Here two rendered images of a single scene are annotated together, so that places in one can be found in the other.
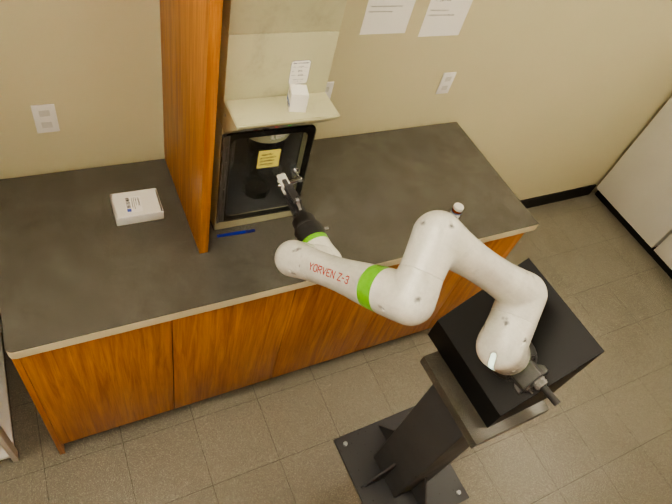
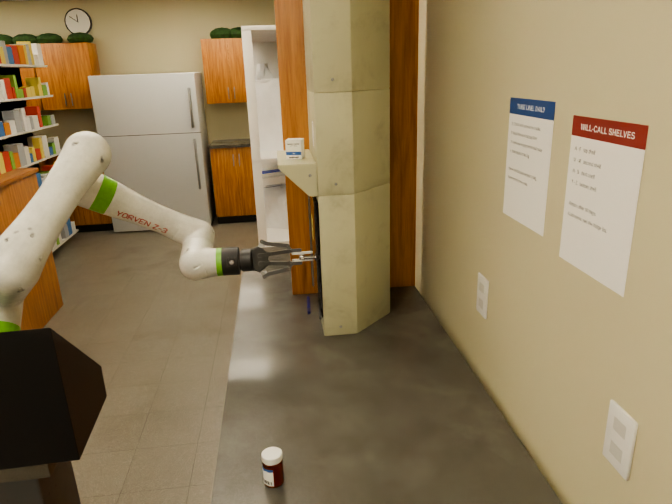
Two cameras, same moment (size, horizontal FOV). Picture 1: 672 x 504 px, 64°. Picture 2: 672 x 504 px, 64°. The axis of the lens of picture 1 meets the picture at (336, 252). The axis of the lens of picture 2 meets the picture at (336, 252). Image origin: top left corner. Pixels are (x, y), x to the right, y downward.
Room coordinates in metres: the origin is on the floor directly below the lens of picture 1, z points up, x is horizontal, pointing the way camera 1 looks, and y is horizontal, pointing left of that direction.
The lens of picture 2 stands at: (2.36, -1.12, 1.77)
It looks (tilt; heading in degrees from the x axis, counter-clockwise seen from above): 19 degrees down; 124
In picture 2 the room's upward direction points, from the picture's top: 2 degrees counter-clockwise
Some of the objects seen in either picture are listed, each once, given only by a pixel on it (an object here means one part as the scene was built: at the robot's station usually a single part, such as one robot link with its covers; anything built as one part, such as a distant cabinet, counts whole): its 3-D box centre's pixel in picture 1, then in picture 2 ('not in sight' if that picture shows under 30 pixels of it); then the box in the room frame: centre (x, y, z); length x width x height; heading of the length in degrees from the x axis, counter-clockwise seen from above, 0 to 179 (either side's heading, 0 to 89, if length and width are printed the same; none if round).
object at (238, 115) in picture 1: (281, 121); (295, 171); (1.28, 0.28, 1.46); 0.32 x 0.11 x 0.10; 130
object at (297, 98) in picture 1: (297, 98); (295, 148); (1.30, 0.25, 1.54); 0.05 x 0.05 x 0.06; 26
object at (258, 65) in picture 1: (256, 118); (352, 208); (1.42, 0.40, 1.33); 0.32 x 0.25 x 0.77; 130
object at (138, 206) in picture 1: (136, 206); not in sight; (1.19, 0.72, 0.96); 0.16 x 0.12 x 0.04; 129
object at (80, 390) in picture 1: (276, 274); not in sight; (1.49, 0.22, 0.45); 2.05 x 0.67 x 0.90; 130
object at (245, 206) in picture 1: (265, 176); (314, 249); (1.32, 0.31, 1.19); 0.30 x 0.01 x 0.40; 129
